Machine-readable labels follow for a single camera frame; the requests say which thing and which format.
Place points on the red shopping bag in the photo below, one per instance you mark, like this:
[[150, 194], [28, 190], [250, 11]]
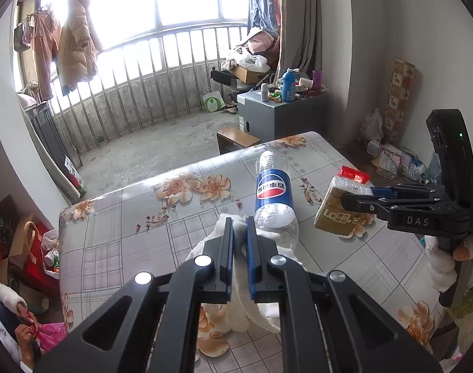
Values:
[[40, 264]]

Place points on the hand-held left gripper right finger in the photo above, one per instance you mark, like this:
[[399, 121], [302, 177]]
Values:
[[252, 256]]

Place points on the dark grey panel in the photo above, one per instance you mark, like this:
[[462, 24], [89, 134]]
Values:
[[46, 132]]

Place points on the person's right hand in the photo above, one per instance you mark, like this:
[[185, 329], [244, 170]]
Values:
[[463, 251]]

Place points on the blue detergent bottle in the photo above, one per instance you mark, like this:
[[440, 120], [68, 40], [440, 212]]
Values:
[[288, 87]]

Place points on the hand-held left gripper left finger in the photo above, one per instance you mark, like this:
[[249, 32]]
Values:
[[224, 248]]

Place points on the brown paper bag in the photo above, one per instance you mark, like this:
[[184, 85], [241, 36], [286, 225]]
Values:
[[21, 248]]

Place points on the tan clear snack packet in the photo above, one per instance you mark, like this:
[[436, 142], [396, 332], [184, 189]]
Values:
[[337, 209]]

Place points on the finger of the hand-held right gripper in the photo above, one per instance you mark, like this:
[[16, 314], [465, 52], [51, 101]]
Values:
[[364, 204], [382, 191]]

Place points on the pile of clothes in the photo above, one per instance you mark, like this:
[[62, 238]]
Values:
[[259, 42]]

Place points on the pink plastic bag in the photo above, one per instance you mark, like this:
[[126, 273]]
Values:
[[52, 336]]

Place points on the grey cabinet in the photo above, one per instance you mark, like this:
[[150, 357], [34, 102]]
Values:
[[290, 120]]

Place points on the purple cup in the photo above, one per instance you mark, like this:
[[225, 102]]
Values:
[[317, 81]]

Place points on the black box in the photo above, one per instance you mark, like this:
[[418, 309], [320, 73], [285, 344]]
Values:
[[222, 77]]

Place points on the beige puffer jacket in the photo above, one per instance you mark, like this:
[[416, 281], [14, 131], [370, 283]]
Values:
[[75, 42]]

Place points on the pile of plastic packaging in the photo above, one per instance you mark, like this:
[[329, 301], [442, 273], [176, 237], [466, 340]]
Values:
[[391, 159]]

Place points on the cardboard box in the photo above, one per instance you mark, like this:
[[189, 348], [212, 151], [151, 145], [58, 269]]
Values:
[[248, 74]]

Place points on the wooden stool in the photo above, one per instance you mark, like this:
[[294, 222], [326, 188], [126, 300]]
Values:
[[238, 136]]

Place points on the grey hanging cloth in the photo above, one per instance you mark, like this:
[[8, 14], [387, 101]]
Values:
[[21, 39]]

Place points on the white plastic bag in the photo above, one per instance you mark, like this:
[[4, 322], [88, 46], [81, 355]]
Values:
[[372, 128]]

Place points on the grey curtain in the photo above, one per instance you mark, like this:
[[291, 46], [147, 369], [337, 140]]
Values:
[[302, 27]]

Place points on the red green gift bag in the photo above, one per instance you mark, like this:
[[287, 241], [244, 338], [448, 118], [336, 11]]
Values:
[[76, 178]]

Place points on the small white bottle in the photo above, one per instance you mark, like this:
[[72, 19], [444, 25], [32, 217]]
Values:
[[264, 93]]

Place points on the tall patterned box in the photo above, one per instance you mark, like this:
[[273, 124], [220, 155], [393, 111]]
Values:
[[399, 97]]

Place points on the blue hanging garment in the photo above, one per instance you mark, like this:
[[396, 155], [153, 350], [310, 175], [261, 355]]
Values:
[[261, 7]]

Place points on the white green paper bag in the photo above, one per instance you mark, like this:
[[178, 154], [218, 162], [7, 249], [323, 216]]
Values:
[[213, 103]]

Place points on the pink hanging jacket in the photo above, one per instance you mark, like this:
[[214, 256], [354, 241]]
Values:
[[44, 46]]

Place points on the clear blue label bottle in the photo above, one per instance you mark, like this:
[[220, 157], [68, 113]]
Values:
[[273, 194]]

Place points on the metal railing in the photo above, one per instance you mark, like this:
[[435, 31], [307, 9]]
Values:
[[143, 81]]

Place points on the floral tablecloth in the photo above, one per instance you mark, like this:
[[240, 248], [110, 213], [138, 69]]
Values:
[[143, 248]]

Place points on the red foil snack wrapper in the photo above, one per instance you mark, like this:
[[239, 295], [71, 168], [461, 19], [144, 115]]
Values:
[[352, 173]]

